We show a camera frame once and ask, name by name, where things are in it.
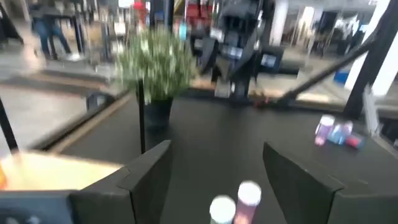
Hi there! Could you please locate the teal pill bottle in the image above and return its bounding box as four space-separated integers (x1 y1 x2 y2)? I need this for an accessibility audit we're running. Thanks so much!
328 121 354 146

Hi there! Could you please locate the pale green pill bottle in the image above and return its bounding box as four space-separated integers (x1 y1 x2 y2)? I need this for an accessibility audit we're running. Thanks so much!
209 195 237 224

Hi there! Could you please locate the person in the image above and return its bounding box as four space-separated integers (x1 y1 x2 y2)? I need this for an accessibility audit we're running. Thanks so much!
29 0 82 62

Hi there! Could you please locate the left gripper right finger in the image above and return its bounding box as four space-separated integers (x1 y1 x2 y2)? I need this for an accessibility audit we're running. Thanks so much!
262 141 398 224

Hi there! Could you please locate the green potted plant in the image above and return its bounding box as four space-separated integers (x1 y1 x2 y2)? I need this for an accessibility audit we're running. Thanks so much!
114 26 197 131

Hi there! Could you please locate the pink red pill bottle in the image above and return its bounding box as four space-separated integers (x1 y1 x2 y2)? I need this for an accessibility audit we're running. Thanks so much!
344 133 365 150

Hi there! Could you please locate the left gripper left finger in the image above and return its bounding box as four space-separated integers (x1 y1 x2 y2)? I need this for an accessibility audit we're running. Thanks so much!
68 139 174 224

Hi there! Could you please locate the light purple pill bottle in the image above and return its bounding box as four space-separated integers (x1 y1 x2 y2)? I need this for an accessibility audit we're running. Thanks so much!
233 180 262 224

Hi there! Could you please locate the black aluminium rig frame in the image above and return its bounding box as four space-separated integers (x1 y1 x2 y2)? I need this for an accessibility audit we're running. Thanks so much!
275 0 398 121

